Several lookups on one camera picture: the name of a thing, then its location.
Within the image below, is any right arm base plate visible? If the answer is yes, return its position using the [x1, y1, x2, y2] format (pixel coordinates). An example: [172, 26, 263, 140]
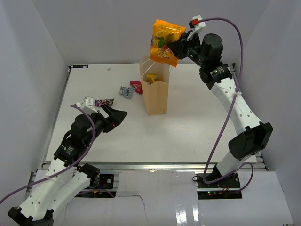
[192, 174, 242, 200]

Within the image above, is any purple candy bar wrapper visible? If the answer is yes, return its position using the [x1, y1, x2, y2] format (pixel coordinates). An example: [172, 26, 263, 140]
[94, 98, 114, 107]

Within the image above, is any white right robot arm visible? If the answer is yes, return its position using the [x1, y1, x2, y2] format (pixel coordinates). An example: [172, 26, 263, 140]
[167, 33, 273, 188]

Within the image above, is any aluminium table edge rail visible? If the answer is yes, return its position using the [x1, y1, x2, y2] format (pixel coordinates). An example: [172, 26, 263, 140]
[42, 161, 266, 171]

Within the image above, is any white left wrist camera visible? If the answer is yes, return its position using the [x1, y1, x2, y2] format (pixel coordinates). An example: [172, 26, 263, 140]
[75, 96, 98, 116]

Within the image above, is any silver blue snack packet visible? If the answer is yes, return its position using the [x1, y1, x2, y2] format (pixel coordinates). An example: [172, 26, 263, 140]
[119, 86, 134, 99]

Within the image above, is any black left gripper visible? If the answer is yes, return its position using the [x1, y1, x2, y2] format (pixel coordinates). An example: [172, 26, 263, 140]
[85, 103, 127, 145]

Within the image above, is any orange gummy candy bag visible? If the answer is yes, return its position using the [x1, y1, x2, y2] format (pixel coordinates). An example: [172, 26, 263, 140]
[150, 19, 186, 67]

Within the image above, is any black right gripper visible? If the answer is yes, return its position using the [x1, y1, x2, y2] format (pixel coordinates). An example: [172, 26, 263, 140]
[169, 30, 208, 68]

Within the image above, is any brown paper bag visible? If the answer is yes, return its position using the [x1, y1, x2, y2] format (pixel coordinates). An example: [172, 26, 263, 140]
[139, 56, 170, 115]

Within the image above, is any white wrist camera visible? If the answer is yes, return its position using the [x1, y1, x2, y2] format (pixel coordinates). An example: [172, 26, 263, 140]
[187, 15, 206, 40]
[75, 96, 98, 116]

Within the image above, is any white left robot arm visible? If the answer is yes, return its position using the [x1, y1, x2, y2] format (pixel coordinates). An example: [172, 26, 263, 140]
[8, 102, 127, 226]

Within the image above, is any red snack pouch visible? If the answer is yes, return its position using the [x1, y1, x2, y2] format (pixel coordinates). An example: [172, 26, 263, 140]
[130, 81, 143, 94]

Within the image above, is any yellow snack bar wrapper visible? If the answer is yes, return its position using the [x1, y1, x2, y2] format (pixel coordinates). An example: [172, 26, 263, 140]
[144, 74, 158, 85]

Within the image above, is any left blue table label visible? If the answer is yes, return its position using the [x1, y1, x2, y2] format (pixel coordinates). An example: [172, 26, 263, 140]
[72, 64, 89, 68]

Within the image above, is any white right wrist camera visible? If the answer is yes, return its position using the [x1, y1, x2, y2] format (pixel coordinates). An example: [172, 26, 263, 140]
[187, 15, 206, 40]

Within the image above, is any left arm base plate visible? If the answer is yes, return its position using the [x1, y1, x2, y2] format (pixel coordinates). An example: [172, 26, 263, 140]
[75, 174, 116, 198]

